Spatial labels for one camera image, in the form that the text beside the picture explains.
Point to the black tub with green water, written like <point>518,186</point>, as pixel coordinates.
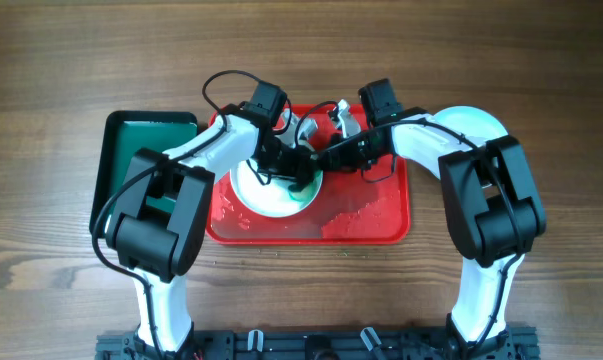
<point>125,133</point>

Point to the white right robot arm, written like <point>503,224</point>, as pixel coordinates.
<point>492,206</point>

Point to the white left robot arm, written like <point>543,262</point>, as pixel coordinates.
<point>151,205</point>

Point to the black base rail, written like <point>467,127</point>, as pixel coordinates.
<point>414,343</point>

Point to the white plate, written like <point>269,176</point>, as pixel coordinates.
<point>269,200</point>
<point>475,123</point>

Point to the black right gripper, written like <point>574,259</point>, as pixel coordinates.
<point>342,160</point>

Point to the green sponge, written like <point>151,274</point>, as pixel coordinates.
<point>301,193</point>

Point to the red plastic tray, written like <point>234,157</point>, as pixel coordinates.
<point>350,209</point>

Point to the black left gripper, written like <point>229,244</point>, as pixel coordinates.
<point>294,172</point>

